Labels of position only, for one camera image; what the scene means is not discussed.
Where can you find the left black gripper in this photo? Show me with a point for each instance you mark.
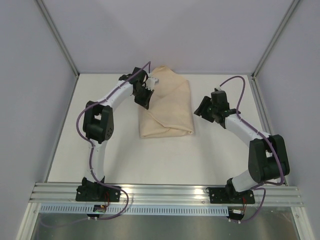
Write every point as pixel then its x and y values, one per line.
pixel 145 103

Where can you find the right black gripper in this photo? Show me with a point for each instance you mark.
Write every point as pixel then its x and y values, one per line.
pixel 207 110

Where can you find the beige cloth drape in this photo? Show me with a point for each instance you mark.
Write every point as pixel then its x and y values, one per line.
pixel 170 108

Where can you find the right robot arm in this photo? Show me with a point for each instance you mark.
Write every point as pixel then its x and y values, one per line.
pixel 267 156

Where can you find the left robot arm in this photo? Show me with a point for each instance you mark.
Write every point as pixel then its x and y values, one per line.
pixel 98 128

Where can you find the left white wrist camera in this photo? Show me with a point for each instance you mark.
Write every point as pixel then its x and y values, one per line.
pixel 151 82

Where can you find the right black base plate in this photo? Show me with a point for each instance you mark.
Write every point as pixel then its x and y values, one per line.
pixel 226 195

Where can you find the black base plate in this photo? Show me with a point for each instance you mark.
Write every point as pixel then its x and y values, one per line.
pixel 226 195
pixel 97 193

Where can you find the aluminium mounting rail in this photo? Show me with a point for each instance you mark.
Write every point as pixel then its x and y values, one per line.
pixel 168 195

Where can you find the left aluminium frame post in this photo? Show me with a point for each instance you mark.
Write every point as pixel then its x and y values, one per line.
pixel 43 9

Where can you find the aluminium frame post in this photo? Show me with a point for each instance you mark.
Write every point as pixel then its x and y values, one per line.
pixel 43 9
pixel 275 37

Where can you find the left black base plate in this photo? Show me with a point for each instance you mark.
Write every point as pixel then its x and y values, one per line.
pixel 97 193

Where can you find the right aluminium frame post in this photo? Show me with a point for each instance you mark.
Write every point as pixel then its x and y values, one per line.
pixel 275 37

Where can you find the slotted grey cable duct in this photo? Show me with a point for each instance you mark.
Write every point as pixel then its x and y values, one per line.
pixel 161 210

